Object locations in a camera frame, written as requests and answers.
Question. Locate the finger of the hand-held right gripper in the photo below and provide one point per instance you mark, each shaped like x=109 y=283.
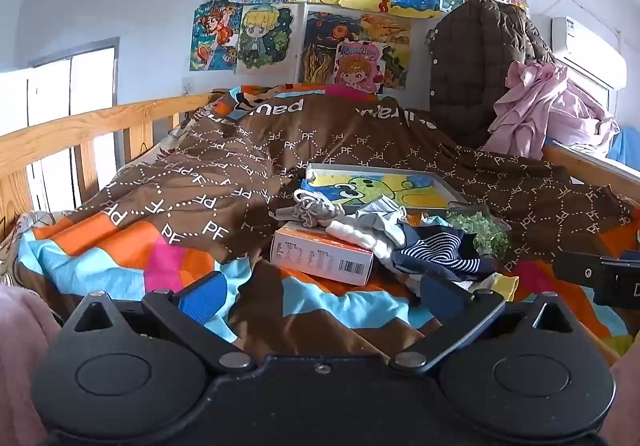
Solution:
x=577 y=267

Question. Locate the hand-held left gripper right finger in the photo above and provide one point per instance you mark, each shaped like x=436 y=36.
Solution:
x=440 y=301

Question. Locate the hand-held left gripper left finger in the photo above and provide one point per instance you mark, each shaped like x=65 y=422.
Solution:
x=202 y=298

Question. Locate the navy striped sock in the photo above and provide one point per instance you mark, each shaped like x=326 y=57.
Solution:
x=440 y=248

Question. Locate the pastel striped sock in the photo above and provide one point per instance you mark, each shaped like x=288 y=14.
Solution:
x=502 y=286

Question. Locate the white sock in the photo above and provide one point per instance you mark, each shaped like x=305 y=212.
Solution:
x=377 y=248
x=347 y=231

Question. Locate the blue face mask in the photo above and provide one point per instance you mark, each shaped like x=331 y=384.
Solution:
x=387 y=205

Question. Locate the shallow grey box with drawing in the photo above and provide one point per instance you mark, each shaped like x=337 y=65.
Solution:
x=415 y=191

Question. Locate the person's right forearm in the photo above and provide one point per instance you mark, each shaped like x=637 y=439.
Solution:
x=627 y=401

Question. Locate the glass jar of green stars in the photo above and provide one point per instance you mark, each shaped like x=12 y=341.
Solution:
x=480 y=228

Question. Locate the orange and white carton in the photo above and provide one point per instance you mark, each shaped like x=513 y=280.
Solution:
x=315 y=253

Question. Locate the blue cloth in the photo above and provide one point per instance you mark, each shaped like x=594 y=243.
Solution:
x=625 y=151

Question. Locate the pink crumpled garment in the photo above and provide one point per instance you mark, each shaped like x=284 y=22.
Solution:
x=545 y=111

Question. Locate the brown printed duvet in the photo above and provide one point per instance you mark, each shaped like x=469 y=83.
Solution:
x=350 y=136

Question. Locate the person's pink fuzzy clothing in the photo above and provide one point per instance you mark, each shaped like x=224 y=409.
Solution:
x=25 y=361

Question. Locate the floral bed sheet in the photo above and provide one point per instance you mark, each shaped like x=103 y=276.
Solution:
x=17 y=231

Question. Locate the brown quilted jacket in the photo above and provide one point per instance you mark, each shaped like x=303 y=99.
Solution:
x=480 y=66

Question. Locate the white air conditioner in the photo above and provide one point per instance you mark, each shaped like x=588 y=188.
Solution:
x=587 y=44

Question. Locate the pink cartoon girl poster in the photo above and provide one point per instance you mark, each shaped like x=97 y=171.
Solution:
x=357 y=69

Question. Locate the window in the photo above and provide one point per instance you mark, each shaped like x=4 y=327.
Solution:
x=60 y=86

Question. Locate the orange-haired mermaid drawing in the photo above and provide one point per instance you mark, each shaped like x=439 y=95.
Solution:
x=215 y=36

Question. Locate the blond child drawing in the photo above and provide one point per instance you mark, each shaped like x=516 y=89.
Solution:
x=267 y=39

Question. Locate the dark blue swirly drawing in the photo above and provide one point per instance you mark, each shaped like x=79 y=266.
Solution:
x=322 y=44

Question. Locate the wooden bed rail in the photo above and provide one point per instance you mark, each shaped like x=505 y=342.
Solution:
x=590 y=169
x=100 y=126

